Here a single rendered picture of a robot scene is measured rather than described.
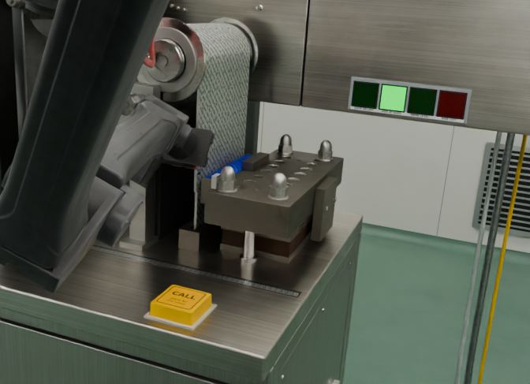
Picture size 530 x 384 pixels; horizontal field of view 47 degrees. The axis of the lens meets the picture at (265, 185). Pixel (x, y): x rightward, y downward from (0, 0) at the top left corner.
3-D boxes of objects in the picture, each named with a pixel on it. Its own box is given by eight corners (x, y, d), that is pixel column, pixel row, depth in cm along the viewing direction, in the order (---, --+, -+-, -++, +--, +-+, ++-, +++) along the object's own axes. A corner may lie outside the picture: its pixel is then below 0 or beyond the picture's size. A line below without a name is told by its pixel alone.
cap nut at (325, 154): (315, 159, 136) (316, 139, 135) (319, 156, 139) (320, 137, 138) (330, 162, 135) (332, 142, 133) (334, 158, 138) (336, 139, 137)
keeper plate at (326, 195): (310, 240, 122) (315, 188, 119) (323, 225, 131) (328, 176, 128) (322, 242, 121) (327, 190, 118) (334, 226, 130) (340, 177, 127)
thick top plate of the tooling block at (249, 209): (203, 222, 110) (204, 191, 108) (276, 172, 146) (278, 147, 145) (286, 239, 105) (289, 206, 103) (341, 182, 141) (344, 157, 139)
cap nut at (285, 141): (274, 153, 139) (276, 134, 138) (280, 150, 142) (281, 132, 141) (289, 155, 138) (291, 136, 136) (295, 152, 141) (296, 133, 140)
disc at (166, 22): (127, 90, 113) (137, 9, 108) (128, 90, 113) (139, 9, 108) (197, 110, 109) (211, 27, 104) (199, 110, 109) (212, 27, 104)
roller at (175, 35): (134, 83, 111) (143, 20, 108) (197, 72, 135) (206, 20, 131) (189, 100, 108) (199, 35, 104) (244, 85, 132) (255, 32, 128)
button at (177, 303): (149, 316, 91) (149, 302, 90) (172, 296, 97) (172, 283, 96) (191, 327, 88) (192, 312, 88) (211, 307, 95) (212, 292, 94)
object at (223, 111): (193, 192, 114) (196, 93, 108) (241, 164, 135) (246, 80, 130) (195, 192, 114) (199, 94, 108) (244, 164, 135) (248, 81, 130)
